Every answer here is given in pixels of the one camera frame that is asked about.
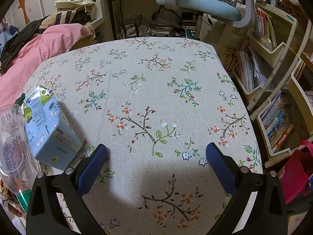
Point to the light blue milk carton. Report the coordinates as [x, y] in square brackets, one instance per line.
[46, 127]

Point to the beige tote bag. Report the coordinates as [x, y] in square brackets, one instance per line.
[232, 51]

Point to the blue grey desk chair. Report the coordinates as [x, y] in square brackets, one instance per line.
[200, 5]

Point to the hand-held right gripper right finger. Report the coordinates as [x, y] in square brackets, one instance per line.
[220, 170]

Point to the beige backpack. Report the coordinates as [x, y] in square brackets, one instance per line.
[71, 3]

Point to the red tote bag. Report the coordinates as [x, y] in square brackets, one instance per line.
[296, 171]

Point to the black jacket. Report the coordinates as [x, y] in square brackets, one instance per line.
[14, 44]

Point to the pile of papers under desk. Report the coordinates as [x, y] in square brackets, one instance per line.
[159, 28]

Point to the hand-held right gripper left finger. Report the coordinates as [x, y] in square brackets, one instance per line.
[93, 170]

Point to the clear plastic bottle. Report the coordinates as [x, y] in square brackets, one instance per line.
[12, 139]

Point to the pink blanket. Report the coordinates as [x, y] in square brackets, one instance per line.
[36, 53]

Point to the stack of papers and folders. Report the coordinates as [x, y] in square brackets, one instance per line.
[251, 71]

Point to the floral tablecloth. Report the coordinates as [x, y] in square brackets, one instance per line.
[146, 78]

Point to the whale print curtain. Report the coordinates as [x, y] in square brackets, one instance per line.
[3, 39]

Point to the small white shelf trolley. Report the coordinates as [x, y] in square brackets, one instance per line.
[276, 49]

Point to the beige navy striped cloth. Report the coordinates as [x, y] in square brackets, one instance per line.
[61, 17]

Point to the row of colourful books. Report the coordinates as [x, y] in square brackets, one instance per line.
[276, 124]

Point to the row of upright books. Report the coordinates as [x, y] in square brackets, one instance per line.
[262, 24]

